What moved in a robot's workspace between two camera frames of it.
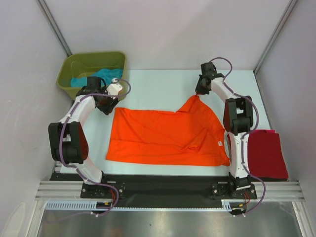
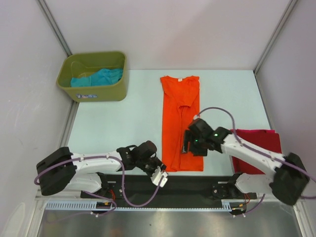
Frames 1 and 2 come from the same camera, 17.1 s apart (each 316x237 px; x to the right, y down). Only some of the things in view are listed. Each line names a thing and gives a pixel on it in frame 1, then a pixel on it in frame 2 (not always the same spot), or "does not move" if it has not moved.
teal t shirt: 106,75 does not move
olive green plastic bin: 73,65 does not move
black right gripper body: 200,88 → 196,145
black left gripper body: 107,104 → 150,165
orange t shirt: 192,135 → 181,107
